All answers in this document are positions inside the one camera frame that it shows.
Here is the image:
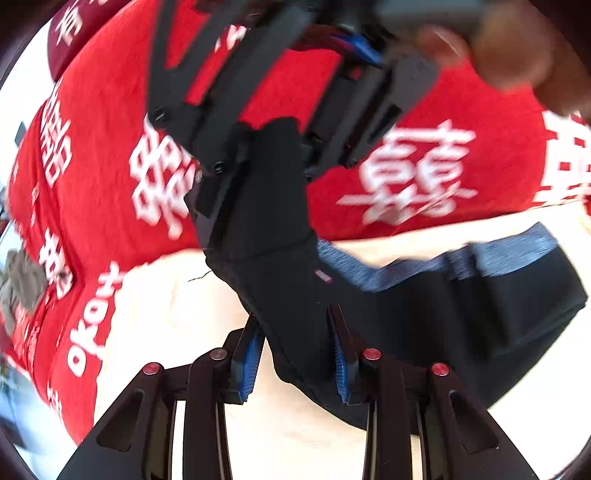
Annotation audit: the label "dark red patterned pillow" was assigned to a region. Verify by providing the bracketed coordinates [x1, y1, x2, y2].
[47, 0, 130, 82]

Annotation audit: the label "red blanket with white characters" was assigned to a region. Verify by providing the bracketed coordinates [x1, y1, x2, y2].
[6, 1, 590, 443]

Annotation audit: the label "person's right hand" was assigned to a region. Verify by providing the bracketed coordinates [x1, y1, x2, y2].
[414, 1, 590, 122]

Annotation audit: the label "black pants with patterned waistband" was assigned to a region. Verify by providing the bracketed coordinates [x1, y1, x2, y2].
[184, 116, 588, 431]

